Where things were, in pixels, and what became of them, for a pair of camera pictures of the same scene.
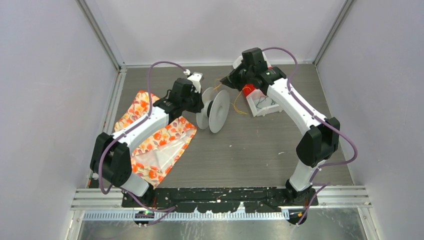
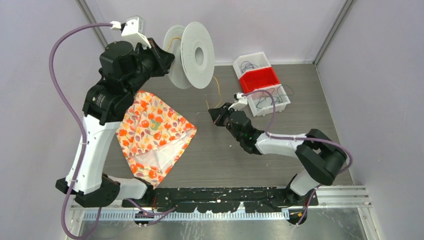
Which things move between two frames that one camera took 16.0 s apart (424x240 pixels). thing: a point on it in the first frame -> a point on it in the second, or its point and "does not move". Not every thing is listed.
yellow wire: (234, 104) -> (214, 78)
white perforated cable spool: (216, 107) -> (182, 42)
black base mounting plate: (223, 199) does not move
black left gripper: (199, 104) -> (163, 59)
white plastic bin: (261, 105) does not move
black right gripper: (231, 79) -> (218, 114)
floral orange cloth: (156, 159) does not move
